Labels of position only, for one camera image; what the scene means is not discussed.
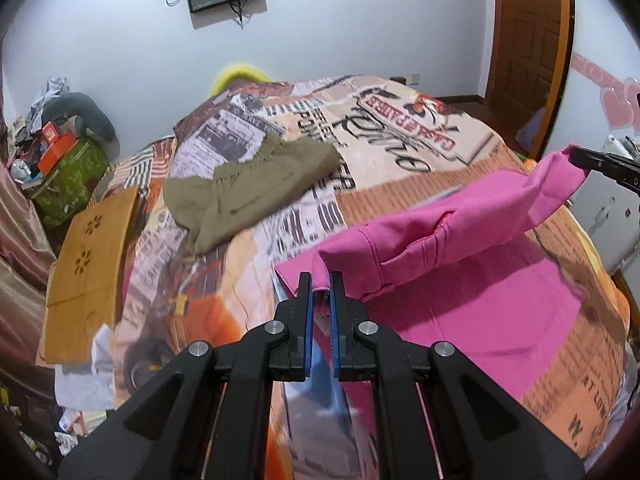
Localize printed blanket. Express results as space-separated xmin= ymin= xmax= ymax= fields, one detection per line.
xmin=90 ymin=74 xmax=631 ymax=480

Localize green patterned box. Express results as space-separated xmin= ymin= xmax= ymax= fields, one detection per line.
xmin=31 ymin=132 xmax=111 ymax=231

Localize crumpled grey bag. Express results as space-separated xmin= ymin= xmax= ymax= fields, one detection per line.
xmin=30 ymin=77 xmax=68 ymax=121

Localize pink heart wall sticker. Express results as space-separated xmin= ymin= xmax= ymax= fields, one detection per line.
xmin=570 ymin=50 xmax=640 ymax=133

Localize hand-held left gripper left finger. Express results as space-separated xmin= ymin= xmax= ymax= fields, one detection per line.
xmin=59 ymin=271 xmax=315 ymax=480

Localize pink pants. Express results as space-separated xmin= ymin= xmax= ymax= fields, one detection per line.
xmin=274 ymin=143 xmax=591 ymax=480

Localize white cloth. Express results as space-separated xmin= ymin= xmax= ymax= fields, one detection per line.
xmin=54 ymin=324 xmax=117 ymax=411

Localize orange box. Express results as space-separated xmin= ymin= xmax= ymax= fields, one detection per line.
xmin=37 ymin=121 xmax=81 ymax=171

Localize olive green pants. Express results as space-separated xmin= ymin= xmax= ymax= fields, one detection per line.
xmin=163 ymin=132 xmax=340 ymax=255

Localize grey neck pillow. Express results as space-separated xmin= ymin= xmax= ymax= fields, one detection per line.
xmin=42 ymin=92 xmax=118 ymax=142

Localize brown satin curtain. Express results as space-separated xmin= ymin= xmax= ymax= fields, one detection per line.
xmin=0 ymin=150 xmax=58 ymax=386

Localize white appliance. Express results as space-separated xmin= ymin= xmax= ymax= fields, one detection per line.
xmin=570 ymin=135 xmax=640 ymax=276

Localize yellow pillow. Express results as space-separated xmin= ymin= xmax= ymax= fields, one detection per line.
xmin=209 ymin=64 xmax=273 ymax=97

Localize brown wooden door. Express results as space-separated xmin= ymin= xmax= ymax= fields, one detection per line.
xmin=482 ymin=0 xmax=576 ymax=161

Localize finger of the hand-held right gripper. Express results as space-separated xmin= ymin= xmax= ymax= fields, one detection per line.
xmin=570 ymin=146 xmax=640 ymax=188

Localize black monitor cable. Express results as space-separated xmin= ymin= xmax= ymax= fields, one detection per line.
xmin=227 ymin=0 xmax=251 ymax=29

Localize wooden board with flower cutouts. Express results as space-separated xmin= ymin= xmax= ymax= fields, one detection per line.
xmin=37 ymin=185 xmax=140 ymax=365

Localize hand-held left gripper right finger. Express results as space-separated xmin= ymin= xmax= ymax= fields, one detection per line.
xmin=329 ymin=271 xmax=586 ymax=480

